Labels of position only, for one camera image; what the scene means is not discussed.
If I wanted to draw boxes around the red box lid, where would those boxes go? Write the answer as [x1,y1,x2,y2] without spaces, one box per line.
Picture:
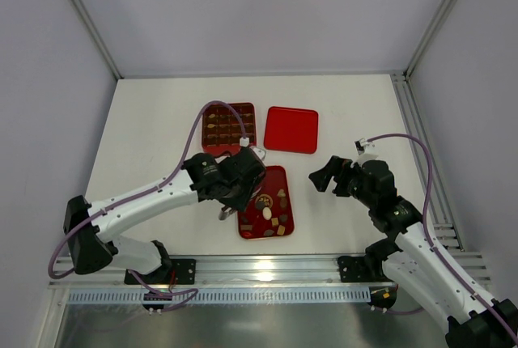
[264,106,319,155]

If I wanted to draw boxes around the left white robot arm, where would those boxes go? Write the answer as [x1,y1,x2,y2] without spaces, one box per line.
[64,146,266,285]

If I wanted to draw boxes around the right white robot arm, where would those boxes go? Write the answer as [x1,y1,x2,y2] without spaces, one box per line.
[308,156,517,347]

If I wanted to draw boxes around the white oval chocolate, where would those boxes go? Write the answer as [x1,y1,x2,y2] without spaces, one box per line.
[262,207,272,220]

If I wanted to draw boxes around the red compartment chocolate box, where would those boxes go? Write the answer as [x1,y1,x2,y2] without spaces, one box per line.
[202,102,257,156]

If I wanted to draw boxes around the red rectangular tray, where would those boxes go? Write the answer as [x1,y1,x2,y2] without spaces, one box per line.
[237,165,295,240]

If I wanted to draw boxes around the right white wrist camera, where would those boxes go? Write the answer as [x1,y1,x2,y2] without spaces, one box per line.
[355,138,379,167]

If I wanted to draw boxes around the right aluminium frame rails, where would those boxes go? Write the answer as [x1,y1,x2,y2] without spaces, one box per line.
[391,74,465,252]

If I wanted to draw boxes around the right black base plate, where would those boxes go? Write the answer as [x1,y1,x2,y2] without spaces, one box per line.
[337,256,370,283]

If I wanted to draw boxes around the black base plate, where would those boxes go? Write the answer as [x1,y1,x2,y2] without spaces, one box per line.
[171,258,197,285]
[337,256,370,283]

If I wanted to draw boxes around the aluminium front rail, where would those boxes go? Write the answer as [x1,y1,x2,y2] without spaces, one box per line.
[50,250,490,286]

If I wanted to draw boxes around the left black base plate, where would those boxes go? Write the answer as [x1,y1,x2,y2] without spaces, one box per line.
[171,258,197,285]

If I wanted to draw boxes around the slotted cable duct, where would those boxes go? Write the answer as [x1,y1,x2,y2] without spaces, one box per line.
[67,286,371,305]

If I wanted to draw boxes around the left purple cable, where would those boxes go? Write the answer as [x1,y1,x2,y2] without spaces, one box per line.
[47,100,248,280]

